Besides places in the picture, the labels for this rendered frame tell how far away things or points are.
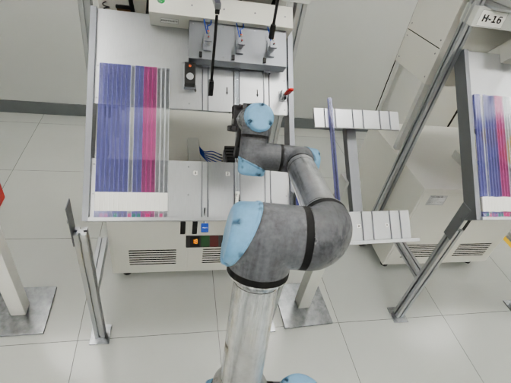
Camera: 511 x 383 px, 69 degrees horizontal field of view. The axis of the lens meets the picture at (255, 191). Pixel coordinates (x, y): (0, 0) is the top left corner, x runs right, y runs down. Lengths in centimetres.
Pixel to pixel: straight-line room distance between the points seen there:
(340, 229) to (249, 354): 30
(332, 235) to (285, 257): 9
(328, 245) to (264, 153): 42
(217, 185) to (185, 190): 11
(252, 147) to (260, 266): 43
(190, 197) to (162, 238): 53
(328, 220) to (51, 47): 275
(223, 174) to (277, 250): 70
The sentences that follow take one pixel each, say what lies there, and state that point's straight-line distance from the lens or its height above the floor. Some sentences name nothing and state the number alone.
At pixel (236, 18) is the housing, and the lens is 140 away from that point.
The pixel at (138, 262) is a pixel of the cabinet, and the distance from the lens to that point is 189.
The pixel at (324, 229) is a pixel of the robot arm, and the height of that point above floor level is 117.
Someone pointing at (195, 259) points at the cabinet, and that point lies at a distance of 188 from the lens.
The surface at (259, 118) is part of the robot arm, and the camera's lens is 97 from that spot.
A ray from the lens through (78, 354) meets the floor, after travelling 183.
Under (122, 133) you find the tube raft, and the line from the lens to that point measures 129.
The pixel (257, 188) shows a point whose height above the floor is 79.
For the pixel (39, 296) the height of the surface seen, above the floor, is 1.
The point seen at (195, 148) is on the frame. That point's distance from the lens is 169.
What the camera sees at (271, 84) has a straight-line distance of 141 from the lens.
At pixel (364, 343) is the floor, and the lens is 199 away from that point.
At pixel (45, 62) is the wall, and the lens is 322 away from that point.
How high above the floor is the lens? 158
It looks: 38 degrees down
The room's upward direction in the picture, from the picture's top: 11 degrees clockwise
